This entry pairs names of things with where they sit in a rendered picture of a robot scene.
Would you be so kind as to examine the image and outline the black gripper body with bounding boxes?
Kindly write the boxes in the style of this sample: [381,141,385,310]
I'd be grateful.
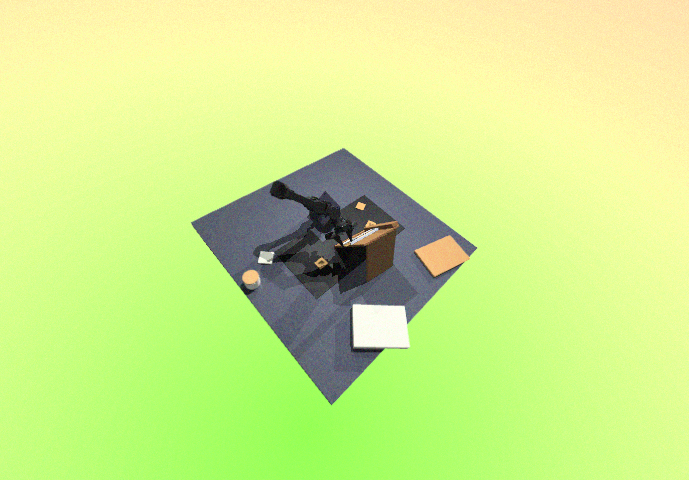
[325,216,358,240]

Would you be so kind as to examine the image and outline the white flat square slab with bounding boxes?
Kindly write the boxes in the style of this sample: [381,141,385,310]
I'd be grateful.
[352,305,411,349]

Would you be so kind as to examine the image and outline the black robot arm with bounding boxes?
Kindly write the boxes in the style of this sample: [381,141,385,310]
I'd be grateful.
[270,180,352,232]

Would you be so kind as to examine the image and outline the white square card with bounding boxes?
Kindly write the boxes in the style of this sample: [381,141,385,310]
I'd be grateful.
[258,251,274,264]

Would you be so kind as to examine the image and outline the small grey cylinder with orange top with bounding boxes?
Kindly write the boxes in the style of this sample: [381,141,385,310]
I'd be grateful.
[242,270,260,290]

